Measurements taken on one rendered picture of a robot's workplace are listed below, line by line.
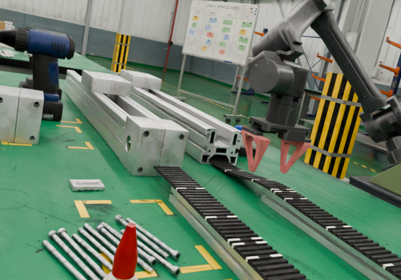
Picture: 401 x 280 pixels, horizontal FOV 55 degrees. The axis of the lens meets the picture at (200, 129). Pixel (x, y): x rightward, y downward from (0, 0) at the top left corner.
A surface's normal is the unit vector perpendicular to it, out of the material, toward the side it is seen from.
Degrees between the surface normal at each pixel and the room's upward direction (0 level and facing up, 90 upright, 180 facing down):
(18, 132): 90
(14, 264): 0
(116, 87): 90
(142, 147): 90
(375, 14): 90
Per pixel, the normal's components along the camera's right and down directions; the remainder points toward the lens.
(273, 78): -0.65, 0.01
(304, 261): 0.20, -0.96
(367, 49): 0.46, 0.26
